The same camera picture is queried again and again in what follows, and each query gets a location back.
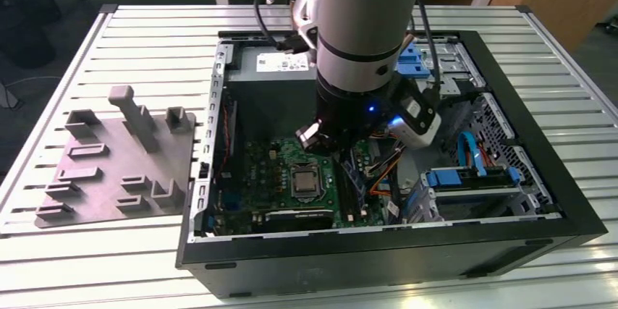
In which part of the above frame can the black RAM slot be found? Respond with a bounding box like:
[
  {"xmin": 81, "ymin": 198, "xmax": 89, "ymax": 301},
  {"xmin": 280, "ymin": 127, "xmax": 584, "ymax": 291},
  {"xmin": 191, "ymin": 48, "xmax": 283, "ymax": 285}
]
[{"xmin": 336, "ymin": 164, "xmax": 351, "ymax": 220}]

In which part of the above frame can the grey power supply unit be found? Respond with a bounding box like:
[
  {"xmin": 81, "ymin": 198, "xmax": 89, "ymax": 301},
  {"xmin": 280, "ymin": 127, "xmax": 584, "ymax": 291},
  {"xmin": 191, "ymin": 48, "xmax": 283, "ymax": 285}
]
[{"xmin": 224, "ymin": 45, "xmax": 323, "ymax": 140}]

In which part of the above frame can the blue plastic drive latch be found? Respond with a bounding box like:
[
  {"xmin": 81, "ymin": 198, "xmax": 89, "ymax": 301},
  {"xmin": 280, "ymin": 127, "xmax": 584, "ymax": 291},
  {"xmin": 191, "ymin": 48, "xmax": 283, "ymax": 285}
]
[{"xmin": 398, "ymin": 43, "xmax": 431, "ymax": 79}]

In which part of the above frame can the silver CPU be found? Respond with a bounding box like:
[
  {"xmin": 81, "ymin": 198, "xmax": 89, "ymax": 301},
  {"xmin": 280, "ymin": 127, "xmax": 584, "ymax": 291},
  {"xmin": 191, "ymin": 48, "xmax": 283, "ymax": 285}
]
[{"xmin": 291, "ymin": 171, "xmax": 319, "ymax": 194}]

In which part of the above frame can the green motherboard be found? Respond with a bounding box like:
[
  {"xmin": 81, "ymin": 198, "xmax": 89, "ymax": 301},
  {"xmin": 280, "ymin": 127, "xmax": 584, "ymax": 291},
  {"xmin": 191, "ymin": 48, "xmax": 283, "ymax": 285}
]
[{"xmin": 211, "ymin": 137, "xmax": 387, "ymax": 236}]

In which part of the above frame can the metal optical drive cage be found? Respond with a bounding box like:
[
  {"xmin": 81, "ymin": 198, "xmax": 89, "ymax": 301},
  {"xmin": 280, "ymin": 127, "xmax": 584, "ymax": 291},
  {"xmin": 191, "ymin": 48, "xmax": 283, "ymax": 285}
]
[{"xmin": 400, "ymin": 39, "xmax": 487, "ymax": 118}]

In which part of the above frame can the blue disk carrier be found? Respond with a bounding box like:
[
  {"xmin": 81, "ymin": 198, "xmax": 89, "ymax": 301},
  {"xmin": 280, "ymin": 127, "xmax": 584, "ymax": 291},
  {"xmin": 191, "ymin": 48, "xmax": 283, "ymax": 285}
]
[{"xmin": 424, "ymin": 167, "xmax": 520, "ymax": 189}]

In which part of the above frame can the metal disk bay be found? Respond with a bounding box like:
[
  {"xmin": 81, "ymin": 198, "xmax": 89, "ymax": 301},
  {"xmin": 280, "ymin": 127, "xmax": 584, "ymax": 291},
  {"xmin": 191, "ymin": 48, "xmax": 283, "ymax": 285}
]
[{"xmin": 418, "ymin": 167, "xmax": 532, "ymax": 223}]

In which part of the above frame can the black graphics card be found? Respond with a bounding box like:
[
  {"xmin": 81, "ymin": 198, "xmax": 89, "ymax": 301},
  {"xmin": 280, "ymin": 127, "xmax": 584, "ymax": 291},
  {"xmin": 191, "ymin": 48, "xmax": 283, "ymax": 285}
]
[{"xmin": 263, "ymin": 208, "xmax": 335, "ymax": 233}]

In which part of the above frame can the black PC case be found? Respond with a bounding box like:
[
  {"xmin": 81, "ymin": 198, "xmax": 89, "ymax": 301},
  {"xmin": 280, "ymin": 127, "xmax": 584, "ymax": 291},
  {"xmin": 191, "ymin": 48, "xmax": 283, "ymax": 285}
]
[{"xmin": 173, "ymin": 29, "xmax": 608, "ymax": 299}]

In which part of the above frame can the grey parts rack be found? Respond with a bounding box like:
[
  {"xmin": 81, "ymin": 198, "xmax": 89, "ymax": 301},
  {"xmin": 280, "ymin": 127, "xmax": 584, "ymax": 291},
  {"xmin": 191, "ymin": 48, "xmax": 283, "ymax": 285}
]
[{"xmin": 33, "ymin": 85, "xmax": 197, "ymax": 230}]

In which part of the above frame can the black chair base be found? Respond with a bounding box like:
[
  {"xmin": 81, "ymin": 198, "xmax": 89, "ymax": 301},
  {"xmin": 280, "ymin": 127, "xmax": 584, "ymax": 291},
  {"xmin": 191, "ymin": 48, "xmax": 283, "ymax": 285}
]
[{"xmin": 594, "ymin": 15, "xmax": 618, "ymax": 39}]

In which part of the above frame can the black office chair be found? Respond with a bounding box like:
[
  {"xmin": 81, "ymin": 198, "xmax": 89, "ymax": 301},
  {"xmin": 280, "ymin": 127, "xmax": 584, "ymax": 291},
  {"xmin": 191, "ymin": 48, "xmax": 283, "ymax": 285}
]
[{"xmin": 0, "ymin": 0, "xmax": 64, "ymax": 69}]

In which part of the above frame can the black round wrist camera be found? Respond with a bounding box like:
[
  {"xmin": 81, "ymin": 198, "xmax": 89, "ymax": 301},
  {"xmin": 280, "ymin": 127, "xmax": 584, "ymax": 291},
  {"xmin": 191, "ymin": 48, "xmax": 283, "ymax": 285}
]
[{"xmin": 295, "ymin": 122, "xmax": 335, "ymax": 155}]

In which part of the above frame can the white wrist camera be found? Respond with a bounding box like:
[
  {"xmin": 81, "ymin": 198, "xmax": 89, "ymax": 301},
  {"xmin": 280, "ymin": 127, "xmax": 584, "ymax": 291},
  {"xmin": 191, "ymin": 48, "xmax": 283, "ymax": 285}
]
[{"xmin": 388, "ymin": 93, "xmax": 443, "ymax": 149}]

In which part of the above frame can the orange red wire bundle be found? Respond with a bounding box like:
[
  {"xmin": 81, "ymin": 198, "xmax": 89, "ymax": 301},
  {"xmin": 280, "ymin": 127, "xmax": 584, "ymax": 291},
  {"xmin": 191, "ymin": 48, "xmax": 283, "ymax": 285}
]
[{"xmin": 366, "ymin": 153, "xmax": 411, "ymax": 198}]

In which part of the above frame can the black camera cable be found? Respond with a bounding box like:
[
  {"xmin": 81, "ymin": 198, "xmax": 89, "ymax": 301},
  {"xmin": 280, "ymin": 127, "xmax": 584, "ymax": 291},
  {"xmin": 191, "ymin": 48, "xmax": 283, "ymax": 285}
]
[
  {"xmin": 253, "ymin": 0, "xmax": 309, "ymax": 56},
  {"xmin": 412, "ymin": 0, "xmax": 443, "ymax": 102}
]

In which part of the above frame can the blue SATA cable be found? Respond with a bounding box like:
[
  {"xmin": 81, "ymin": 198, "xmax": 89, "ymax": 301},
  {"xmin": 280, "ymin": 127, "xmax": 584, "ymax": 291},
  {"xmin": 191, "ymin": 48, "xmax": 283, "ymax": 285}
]
[{"xmin": 455, "ymin": 130, "xmax": 487, "ymax": 176}]

